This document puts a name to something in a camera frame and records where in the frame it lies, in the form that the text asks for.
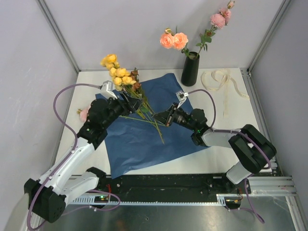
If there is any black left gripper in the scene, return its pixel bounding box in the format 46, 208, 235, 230
102, 91, 143, 128

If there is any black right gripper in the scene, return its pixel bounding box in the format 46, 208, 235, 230
151, 103, 197, 132

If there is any yellow rose stem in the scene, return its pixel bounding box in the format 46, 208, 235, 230
101, 54, 164, 142

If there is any blue wrapping paper sheet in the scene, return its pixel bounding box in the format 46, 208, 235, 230
93, 73, 210, 178

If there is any large pink rose stem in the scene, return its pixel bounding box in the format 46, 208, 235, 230
76, 107, 169, 127

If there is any cream printed ribbon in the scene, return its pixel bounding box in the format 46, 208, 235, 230
200, 69, 250, 100

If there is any pink leafy flower stem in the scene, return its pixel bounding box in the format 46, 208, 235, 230
159, 27, 196, 60

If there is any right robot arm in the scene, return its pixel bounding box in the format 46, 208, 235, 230
153, 103, 277, 193

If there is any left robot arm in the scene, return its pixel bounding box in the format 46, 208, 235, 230
24, 92, 142, 223

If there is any black cone vase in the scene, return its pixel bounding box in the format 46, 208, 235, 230
181, 51, 200, 87

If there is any brown dried rose stem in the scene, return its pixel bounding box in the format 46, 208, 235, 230
130, 67, 154, 115

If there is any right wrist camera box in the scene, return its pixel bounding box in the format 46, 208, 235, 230
176, 91, 189, 109

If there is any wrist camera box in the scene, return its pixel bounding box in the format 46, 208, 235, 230
176, 91, 189, 109
101, 80, 118, 100

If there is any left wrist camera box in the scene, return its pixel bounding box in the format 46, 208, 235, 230
101, 80, 118, 100

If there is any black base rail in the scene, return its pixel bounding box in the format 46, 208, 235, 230
95, 174, 251, 203

